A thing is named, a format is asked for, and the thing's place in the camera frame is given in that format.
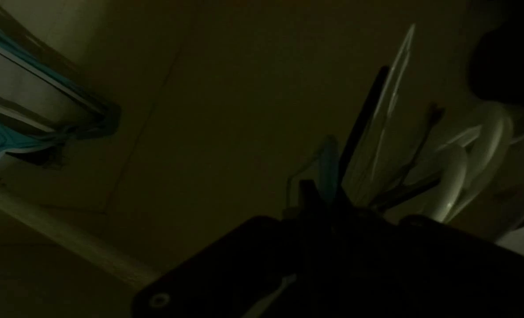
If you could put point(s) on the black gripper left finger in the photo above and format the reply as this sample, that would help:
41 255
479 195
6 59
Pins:
308 198

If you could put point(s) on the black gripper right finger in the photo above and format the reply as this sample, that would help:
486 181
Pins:
347 207

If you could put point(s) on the blue plastic hanger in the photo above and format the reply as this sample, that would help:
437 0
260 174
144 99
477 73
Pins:
331 170
50 75
3 142

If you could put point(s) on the dark hanging garment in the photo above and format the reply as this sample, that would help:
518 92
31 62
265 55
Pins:
364 117

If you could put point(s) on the white closet rail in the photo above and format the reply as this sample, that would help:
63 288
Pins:
68 235

